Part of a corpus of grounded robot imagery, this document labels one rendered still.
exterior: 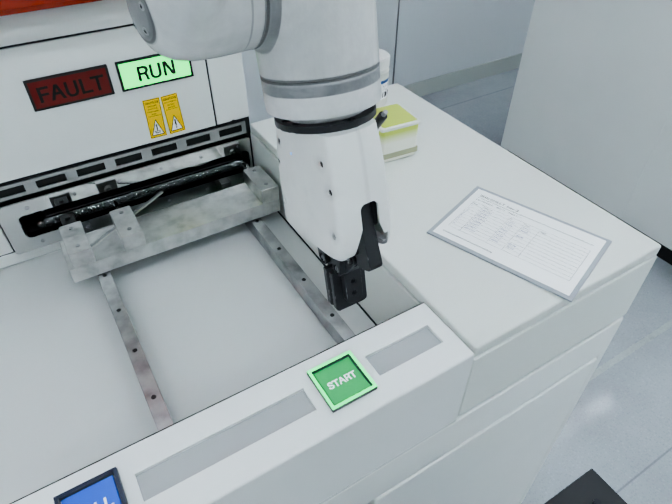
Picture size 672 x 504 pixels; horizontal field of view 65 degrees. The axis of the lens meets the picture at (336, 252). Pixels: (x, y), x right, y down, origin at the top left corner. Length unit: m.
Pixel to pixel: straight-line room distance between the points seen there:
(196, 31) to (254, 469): 0.39
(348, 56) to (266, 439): 0.37
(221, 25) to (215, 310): 0.60
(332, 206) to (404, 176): 0.51
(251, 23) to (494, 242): 0.52
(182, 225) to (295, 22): 0.64
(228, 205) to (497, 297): 0.51
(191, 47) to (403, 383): 0.41
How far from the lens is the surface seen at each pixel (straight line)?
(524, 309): 0.69
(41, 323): 0.94
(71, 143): 0.96
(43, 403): 0.84
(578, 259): 0.78
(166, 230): 0.93
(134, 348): 0.80
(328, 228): 0.38
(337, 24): 0.35
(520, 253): 0.76
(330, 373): 0.59
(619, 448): 1.83
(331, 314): 0.79
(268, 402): 0.58
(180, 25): 0.31
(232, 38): 0.33
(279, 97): 0.36
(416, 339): 0.63
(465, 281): 0.70
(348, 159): 0.36
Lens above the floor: 1.44
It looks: 42 degrees down
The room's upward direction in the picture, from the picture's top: straight up
